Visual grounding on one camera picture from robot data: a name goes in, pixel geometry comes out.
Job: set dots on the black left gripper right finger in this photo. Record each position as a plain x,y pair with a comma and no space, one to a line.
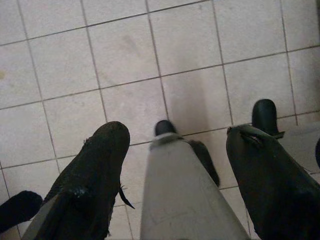
272,190

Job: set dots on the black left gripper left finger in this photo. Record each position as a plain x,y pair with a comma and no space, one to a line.
85,180

